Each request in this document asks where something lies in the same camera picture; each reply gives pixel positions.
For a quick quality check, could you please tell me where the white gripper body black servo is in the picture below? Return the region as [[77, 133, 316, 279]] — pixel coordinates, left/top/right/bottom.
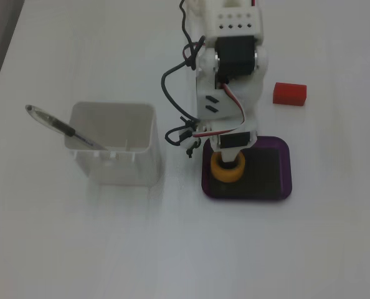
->
[[200, 120, 259, 157]]

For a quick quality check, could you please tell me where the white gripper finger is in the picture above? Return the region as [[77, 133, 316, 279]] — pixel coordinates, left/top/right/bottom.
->
[[219, 149, 242, 164]]

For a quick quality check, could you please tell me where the yellow tape roll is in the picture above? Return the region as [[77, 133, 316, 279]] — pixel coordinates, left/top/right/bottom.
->
[[210, 150, 247, 183]]

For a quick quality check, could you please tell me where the purple metal tray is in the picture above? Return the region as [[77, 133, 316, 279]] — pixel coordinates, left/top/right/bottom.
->
[[201, 135, 293, 202]]

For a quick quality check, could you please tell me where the red ribbed block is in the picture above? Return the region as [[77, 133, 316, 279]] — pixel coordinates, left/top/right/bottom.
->
[[272, 82, 308, 106]]

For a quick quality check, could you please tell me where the white plastic container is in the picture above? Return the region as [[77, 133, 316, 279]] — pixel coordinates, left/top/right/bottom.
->
[[64, 102, 161, 187]]

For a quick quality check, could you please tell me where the black clear pen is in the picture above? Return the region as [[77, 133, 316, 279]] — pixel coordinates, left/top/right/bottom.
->
[[25, 104, 108, 151]]

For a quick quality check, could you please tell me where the red white servo wire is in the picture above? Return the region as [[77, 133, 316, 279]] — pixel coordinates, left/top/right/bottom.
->
[[191, 82, 249, 140]]

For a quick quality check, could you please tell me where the black cable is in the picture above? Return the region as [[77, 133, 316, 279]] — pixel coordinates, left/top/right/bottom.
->
[[161, 0, 206, 159]]

